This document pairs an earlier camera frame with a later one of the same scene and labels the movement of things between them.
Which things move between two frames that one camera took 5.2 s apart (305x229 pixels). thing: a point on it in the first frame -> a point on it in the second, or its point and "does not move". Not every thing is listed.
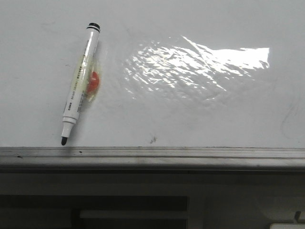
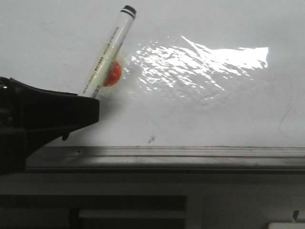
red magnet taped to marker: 93,83 -> 114,75
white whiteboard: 192,74 does not move
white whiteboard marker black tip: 79,80 -> 110,51
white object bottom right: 287,225 does not move
